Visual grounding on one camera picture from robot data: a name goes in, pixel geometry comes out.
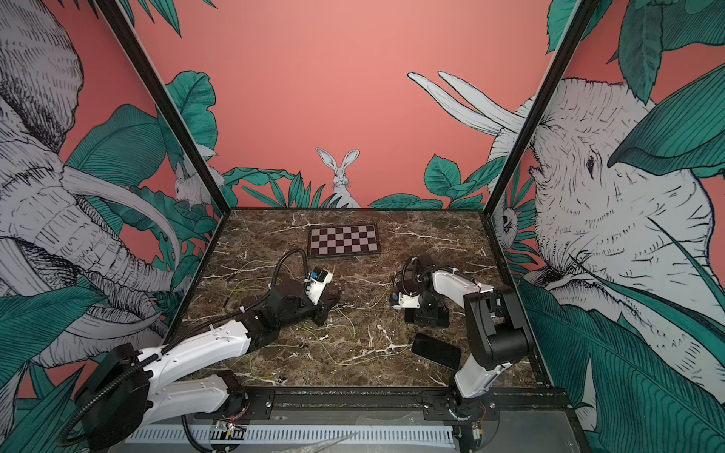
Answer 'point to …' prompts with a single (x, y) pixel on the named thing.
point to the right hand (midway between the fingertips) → (424, 303)
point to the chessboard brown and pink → (343, 240)
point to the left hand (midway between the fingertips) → (340, 295)
